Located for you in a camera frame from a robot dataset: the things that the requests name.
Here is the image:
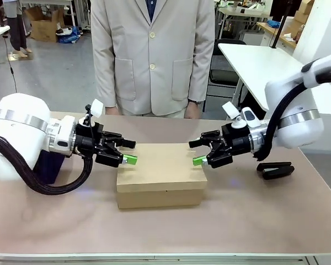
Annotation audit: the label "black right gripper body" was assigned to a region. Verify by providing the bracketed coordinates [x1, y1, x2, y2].
[220, 123, 252, 161]

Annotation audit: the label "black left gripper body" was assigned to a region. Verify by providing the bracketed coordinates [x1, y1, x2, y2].
[74, 122, 105, 164]

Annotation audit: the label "brown cardboard box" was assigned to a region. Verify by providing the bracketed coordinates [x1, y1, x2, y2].
[115, 142, 209, 210]

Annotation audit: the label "person's left forearm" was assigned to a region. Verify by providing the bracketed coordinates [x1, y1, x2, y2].
[188, 33, 216, 103]

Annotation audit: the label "person's right forearm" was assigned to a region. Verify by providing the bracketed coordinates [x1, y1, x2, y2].
[91, 35, 118, 108]

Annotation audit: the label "person's left hand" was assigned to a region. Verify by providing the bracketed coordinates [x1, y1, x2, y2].
[184, 102, 202, 120]

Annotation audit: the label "navy blue zipper pouch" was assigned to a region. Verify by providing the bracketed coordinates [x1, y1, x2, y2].
[34, 150, 66, 186]

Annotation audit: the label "black stapler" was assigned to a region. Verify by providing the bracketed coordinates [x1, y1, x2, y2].
[257, 162, 296, 181]

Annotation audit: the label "black office chair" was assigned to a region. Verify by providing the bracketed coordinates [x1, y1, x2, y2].
[209, 38, 248, 98]

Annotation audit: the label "large white side table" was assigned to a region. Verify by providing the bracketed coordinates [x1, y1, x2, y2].
[217, 43, 321, 113]

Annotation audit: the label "person in beige coat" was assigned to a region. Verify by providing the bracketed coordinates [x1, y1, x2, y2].
[90, 0, 216, 120]

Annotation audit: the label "blue plastic bags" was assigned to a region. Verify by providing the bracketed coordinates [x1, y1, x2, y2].
[57, 25, 83, 45]

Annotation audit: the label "wooden workbench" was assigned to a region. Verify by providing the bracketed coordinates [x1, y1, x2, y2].
[256, 21, 298, 51]

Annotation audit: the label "black tripod pole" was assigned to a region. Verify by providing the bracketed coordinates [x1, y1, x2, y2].
[270, 0, 291, 50]

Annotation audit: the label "open brown floor carton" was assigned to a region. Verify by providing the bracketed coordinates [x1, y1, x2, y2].
[25, 6, 66, 43]

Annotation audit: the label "background standing person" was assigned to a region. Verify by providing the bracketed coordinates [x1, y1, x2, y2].
[3, 0, 34, 58]

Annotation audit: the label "stacked brown cardboard boxes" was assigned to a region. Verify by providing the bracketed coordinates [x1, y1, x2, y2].
[293, 0, 316, 25]

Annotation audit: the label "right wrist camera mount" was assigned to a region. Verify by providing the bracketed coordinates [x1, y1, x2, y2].
[231, 115, 248, 130]

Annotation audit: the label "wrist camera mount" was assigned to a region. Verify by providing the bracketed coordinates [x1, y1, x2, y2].
[82, 104, 94, 128]
[231, 115, 248, 130]

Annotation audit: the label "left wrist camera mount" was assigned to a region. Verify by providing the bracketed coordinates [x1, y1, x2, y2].
[82, 104, 94, 128]

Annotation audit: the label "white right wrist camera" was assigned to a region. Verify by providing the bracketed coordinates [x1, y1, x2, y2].
[221, 101, 242, 120]

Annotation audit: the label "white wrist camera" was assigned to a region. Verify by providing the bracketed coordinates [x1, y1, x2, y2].
[90, 99, 104, 118]
[221, 101, 242, 120]

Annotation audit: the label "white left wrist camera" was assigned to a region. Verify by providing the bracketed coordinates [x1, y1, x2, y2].
[90, 99, 104, 118]

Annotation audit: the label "black left arm cable sleeve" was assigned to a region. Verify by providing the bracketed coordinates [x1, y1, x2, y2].
[0, 136, 96, 197]

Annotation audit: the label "black arm cable sleeve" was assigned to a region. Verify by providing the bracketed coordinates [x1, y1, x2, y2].
[254, 59, 331, 162]
[0, 136, 96, 197]

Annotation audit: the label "black right arm cable sleeve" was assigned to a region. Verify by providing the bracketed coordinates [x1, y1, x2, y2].
[254, 59, 331, 162]

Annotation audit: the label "thin black hanging cable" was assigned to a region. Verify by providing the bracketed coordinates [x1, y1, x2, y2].
[3, 34, 19, 94]

